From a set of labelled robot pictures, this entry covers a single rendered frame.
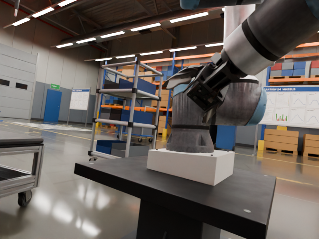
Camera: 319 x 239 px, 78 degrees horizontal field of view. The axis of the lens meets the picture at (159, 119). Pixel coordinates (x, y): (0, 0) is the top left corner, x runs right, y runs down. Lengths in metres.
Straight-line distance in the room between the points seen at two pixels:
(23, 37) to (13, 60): 1.55
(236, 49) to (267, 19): 0.06
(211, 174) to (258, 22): 0.44
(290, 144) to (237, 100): 8.48
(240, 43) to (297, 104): 5.55
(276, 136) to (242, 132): 1.90
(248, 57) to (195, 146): 0.42
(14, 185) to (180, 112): 0.78
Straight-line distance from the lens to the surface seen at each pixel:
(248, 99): 0.76
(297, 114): 5.87
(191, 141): 0.71
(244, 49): 0.37
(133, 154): 1.79
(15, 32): 14.52
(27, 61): 14.35
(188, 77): 0.49
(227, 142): 5.77
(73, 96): 10.80
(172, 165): 0.69
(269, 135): 9.23
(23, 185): 1.12
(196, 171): 0.66
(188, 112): 0.73
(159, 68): 11.78
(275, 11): 0.36
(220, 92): 0.43
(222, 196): 0.56
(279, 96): 5.93
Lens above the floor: 0.46
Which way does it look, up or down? 2 degrees up
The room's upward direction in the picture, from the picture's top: 7 degrees clockwise
